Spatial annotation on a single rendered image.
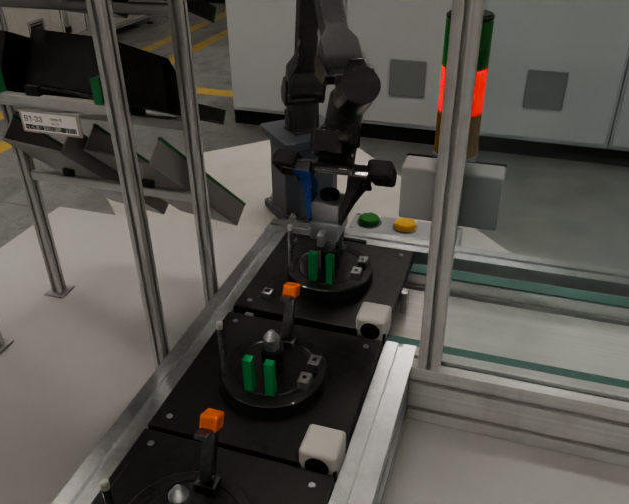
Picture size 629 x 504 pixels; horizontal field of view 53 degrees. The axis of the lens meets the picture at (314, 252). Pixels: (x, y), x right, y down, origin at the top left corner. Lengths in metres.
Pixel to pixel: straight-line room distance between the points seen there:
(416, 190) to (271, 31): 3.51
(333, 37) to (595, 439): 0.68
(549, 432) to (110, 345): 0.70
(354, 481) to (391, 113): 3.52
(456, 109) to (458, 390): 0.39
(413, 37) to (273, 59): 0.92
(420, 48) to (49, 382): 3.27
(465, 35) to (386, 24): 3.32
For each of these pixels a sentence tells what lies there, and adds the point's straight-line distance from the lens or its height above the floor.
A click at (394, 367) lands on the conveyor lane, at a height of 0.95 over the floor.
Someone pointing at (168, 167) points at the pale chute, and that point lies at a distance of 0.98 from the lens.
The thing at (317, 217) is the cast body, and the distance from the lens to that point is 0.97.
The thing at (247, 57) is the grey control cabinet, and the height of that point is 0.47.
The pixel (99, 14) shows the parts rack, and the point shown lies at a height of 1.41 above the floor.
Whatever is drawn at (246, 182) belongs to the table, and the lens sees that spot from 1.64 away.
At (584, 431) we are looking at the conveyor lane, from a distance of 0.94.
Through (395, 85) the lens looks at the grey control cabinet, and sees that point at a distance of 4.07.
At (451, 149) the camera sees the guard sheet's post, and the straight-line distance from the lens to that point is 0.74.
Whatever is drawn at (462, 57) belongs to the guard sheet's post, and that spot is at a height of 1.38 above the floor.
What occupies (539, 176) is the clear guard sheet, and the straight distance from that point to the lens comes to 0.74.
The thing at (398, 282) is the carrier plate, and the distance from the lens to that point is 1.04.
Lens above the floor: 1.55
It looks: 32 degrees down
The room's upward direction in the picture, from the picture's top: 1 degrees counter-clockwise
